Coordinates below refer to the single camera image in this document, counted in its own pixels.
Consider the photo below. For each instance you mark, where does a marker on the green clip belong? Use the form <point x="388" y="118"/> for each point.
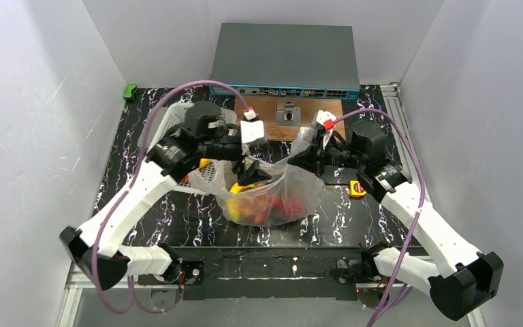
<point x="130" y="92"/>

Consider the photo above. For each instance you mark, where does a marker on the white plastic basket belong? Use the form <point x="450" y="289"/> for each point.
<point x="164" y="120"/>

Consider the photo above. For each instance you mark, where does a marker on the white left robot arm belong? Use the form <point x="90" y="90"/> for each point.
<point x="183" y="135"/>

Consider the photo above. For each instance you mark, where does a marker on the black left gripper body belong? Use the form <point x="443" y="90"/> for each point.
<point x="245" y="163"/>

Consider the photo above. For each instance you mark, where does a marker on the clear plastic bag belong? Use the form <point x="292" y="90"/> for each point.
<point x="287" y="181"/>

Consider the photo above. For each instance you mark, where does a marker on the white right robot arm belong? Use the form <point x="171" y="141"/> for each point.
<point x="460" y="278"/>

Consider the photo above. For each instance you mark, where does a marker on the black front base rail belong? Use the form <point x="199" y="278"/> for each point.
<point x="274" y="272"/>

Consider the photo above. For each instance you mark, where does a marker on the grey metal bracket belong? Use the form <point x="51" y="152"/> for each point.
<point x="288" y="115"/>

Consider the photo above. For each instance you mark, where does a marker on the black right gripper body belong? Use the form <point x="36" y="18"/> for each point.
<point x="317" y="157"/>

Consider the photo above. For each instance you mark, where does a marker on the yellow tape measure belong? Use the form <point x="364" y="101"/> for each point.
<point x="356" y="190"/>

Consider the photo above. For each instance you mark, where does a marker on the red lychee bunch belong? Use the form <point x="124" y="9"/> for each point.
<point x="276" y="210"/>

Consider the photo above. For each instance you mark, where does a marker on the grey network switch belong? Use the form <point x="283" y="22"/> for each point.
<point x="315" y="61"/>

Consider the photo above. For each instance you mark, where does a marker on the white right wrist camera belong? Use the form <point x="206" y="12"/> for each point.
<point x="323" y="123"/>

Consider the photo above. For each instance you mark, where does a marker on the wooden board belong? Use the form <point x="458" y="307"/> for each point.
<point x="265" y="107"/>

